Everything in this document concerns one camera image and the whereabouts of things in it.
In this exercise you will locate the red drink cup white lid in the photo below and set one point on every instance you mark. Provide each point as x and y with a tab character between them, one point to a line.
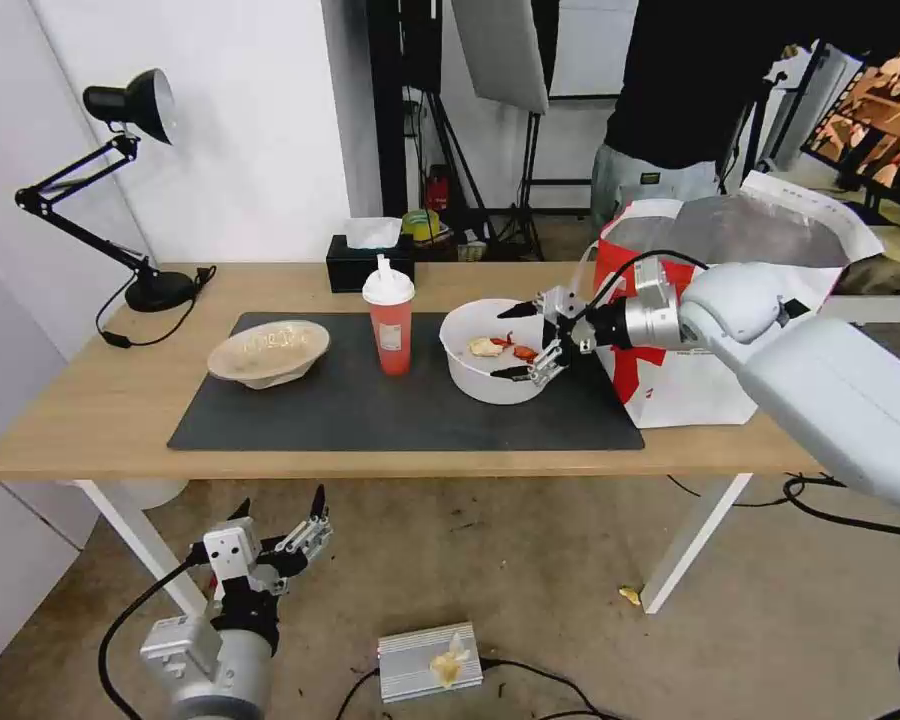
391	330

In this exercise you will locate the black light stand tripod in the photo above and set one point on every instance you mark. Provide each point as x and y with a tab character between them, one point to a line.
529	187

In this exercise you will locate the person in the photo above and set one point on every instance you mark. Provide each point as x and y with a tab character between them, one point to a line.
682	82

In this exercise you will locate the black table mat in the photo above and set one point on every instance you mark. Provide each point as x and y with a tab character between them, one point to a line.
390	420

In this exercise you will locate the grey softbox panel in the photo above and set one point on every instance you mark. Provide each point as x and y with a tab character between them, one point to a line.
502	52

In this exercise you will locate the black tissue box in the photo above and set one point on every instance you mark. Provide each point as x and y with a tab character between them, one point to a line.
345	274

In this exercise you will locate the silver power supply box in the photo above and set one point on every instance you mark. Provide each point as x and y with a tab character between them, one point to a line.
409	667

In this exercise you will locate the red food scrap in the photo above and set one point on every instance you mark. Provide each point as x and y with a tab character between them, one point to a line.
523	350

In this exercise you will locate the black desk lamp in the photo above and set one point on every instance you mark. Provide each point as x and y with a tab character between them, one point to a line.
154	289

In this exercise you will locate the crumpled pale paper scrap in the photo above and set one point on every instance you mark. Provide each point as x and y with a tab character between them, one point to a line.
450	661

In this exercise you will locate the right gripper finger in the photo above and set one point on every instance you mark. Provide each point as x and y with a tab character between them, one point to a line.
529	307
549	364

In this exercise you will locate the white plastic bowl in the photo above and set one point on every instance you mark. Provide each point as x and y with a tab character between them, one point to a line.
495	386

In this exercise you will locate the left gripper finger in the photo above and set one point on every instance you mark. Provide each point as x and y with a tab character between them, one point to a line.
311	536
238	516

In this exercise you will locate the black metal rack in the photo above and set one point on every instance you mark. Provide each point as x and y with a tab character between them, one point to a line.
390	112

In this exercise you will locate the white tissue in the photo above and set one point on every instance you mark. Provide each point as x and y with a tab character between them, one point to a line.
371	232

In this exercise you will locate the small yellow floor scrap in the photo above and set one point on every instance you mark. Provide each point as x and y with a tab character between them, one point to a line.
631	595

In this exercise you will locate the white and red takeout bag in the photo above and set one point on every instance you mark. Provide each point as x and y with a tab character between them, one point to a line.
675	390

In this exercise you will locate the white frame stand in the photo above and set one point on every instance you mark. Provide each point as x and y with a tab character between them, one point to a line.
817	105

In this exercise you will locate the crumpled beige paper bowl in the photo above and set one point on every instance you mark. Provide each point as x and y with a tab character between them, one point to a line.
270	352

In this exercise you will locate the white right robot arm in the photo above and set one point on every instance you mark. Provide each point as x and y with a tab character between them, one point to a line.
832	375

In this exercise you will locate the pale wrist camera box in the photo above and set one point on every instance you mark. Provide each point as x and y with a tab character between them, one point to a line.
231	553
570	301

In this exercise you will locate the white round bin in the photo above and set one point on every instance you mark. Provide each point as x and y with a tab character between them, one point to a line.
157	493

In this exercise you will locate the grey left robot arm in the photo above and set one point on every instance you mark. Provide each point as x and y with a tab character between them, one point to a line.
225	675

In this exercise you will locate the wooden table with white legs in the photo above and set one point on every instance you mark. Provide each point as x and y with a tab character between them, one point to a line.
67	420

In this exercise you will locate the pale food scrap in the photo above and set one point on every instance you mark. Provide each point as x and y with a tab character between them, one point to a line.
484	347

